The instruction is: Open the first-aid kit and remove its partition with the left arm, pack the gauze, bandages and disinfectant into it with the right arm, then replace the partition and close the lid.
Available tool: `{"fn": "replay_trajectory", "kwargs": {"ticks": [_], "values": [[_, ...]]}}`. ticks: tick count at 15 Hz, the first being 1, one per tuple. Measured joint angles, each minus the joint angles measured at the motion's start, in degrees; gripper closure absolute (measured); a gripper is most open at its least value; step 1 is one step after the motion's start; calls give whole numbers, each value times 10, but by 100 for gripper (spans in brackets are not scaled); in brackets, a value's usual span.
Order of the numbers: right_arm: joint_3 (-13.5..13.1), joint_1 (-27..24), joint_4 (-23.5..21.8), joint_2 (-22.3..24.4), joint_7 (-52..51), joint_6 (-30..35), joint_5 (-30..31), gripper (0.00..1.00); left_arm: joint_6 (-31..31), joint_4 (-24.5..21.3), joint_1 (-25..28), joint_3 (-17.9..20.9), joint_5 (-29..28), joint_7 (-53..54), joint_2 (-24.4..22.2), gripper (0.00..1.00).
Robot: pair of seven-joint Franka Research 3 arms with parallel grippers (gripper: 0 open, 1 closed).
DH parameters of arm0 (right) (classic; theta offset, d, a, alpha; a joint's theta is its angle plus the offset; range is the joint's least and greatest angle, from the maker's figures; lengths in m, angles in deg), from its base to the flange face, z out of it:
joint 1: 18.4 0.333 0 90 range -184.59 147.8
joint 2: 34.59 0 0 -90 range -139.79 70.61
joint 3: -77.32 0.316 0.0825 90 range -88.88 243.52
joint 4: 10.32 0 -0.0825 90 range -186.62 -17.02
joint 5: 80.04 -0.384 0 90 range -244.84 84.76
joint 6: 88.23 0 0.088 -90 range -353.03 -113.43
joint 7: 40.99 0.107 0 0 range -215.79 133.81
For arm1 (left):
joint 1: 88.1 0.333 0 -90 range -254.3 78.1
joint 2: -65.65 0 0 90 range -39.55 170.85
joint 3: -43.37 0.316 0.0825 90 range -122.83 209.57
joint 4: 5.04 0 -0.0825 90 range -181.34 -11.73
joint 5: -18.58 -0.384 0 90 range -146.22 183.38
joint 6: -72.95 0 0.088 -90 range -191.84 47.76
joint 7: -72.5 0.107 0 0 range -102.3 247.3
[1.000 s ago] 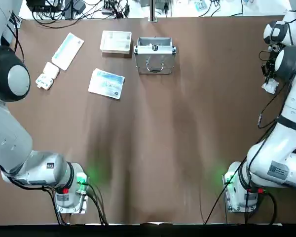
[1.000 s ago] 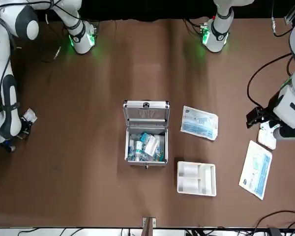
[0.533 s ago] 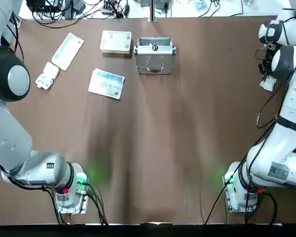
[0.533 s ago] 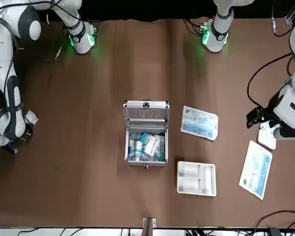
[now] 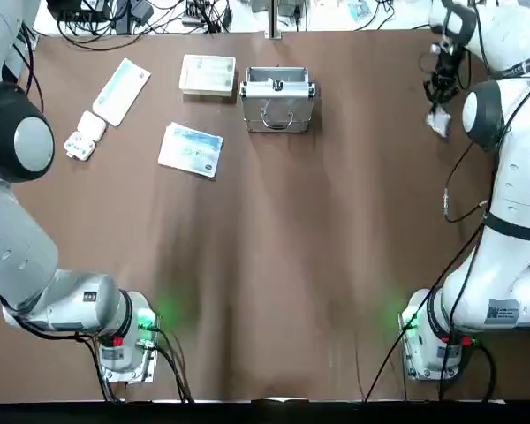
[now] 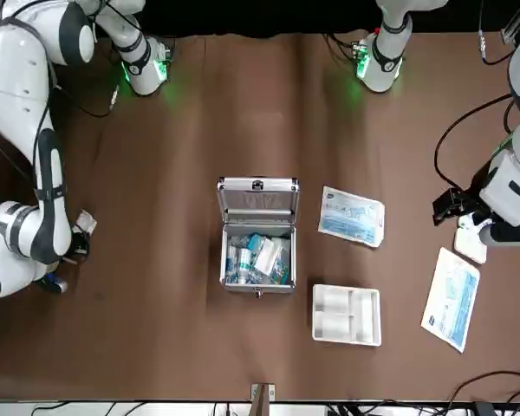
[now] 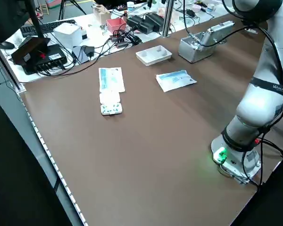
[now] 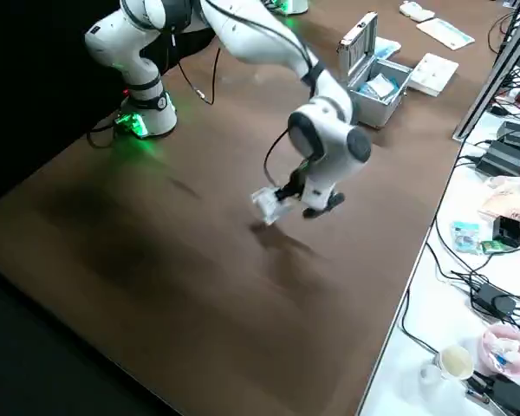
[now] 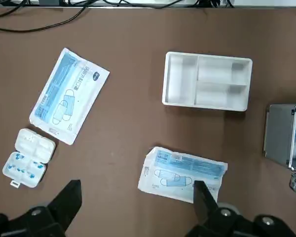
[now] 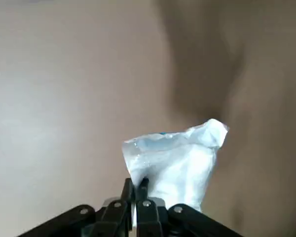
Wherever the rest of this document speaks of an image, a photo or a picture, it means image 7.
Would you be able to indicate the white partition tray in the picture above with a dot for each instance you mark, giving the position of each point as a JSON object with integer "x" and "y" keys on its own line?
{"x": 153, "y": 56}

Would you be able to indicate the black network switch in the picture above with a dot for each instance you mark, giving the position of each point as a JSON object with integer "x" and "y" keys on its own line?
{"x": 54, "y": 56}

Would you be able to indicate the black monitor stand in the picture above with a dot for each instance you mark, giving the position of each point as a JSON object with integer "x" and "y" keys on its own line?
{"x": 30, "y": 49}

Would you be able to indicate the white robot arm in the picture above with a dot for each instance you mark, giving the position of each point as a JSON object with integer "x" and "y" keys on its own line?
{"x": 257, "y": 103}

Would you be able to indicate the aluminium frame profile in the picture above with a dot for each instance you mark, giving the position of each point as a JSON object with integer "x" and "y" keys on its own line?
{"x": 7, "y": 68}

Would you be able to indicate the black keyboard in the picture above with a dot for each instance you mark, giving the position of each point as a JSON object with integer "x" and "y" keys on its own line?
{"x": 54, "y": 26}

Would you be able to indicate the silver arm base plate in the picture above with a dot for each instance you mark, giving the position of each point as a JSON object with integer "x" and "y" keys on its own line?
{"x": 240, "y": 175}

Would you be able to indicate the cardboard box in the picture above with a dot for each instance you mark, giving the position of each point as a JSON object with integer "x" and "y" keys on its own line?
{"x": 102, "y": 14}

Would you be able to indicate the blue white mask packet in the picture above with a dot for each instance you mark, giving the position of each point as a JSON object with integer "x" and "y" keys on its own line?
{"x": 112, "y": 80}
{"x": 175, "y": 80}

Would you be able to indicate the silver aluminium first-aid case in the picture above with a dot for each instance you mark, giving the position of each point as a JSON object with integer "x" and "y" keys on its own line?
{"x": 193, "y": 55}

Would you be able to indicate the grey power adapter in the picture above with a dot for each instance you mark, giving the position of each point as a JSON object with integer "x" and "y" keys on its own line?
{"x": 81, "y": 55}

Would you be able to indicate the black monitor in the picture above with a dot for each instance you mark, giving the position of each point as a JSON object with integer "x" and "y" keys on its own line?
{"x": 7, "y": 18}

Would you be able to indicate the black tripod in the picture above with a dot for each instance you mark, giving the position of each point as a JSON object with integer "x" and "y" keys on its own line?
{"x": 66, "y": 5}

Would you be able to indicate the black usb hub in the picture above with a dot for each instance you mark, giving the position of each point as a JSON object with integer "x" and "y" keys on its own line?
{"x": 120, "y": 40}

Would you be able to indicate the black mouse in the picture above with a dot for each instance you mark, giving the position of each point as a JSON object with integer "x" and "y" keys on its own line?
{"x": 5, "y": 45}

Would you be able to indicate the white box printer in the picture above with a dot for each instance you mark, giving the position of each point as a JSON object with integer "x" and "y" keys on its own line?
{"x": 68, "y": 33}

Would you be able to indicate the black power adapter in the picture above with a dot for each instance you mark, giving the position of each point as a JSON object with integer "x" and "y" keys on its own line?
{"x": 143, "y": 22}

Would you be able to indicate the aluminium post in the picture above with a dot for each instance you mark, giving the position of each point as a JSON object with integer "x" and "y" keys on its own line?
{"x": 168, "y": 18}

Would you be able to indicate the red plastic bin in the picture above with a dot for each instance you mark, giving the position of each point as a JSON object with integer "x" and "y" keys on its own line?
{"x": 115, "y": 24}

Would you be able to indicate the wooden stool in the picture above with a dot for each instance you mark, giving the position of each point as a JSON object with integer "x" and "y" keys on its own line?
{"x": 44, "y": 7}

